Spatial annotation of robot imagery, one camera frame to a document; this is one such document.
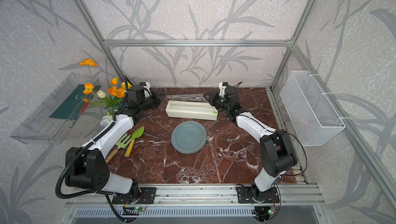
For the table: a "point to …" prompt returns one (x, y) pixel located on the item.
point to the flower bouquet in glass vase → (111, 100)
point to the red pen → (84, 107)
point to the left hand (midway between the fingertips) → (166, 93)
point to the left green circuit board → (139, 208)
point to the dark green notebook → (75, 102)
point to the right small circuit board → (271, 211)
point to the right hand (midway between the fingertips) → (202, 94)
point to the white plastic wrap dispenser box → (198, 110)
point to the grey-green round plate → (188, 137)
